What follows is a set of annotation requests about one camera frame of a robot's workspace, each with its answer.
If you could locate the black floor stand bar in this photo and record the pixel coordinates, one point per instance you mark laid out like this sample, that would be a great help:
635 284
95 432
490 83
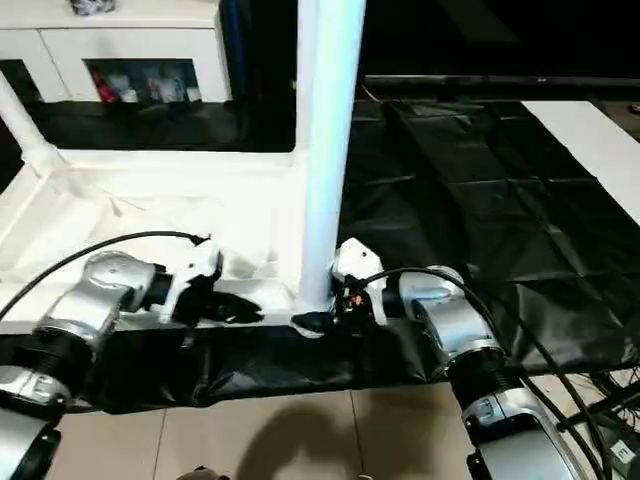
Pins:
605 405

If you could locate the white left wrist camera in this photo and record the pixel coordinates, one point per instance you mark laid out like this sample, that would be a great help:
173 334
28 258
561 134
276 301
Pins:
195 270

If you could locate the red bottle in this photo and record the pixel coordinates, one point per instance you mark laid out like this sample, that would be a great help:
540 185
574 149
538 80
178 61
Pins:
103 88

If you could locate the small grey cabinet ornament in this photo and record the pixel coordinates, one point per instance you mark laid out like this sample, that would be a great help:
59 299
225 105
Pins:
92 6

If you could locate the black device with label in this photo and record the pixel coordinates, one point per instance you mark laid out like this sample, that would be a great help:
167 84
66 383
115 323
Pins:
622 455

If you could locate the white plastic table top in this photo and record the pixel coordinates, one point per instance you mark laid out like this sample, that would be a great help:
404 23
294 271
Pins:
150 200

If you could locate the white plastic table leg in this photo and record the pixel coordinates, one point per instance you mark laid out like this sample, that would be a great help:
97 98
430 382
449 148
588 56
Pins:
335 130
20 125
305 70

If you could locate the black plastic mat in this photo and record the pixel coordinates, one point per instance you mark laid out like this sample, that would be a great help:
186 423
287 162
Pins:
480 220

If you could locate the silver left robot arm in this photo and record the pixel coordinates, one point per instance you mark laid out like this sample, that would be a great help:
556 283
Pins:
100 285

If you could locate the black flat screen television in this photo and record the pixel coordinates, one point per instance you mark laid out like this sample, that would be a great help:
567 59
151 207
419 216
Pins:
500 40

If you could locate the dark robot torso part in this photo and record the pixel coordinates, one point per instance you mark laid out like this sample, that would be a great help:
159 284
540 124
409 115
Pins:
200 474

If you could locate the white glass-door cabinet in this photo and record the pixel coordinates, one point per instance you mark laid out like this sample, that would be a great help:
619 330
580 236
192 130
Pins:
150 45

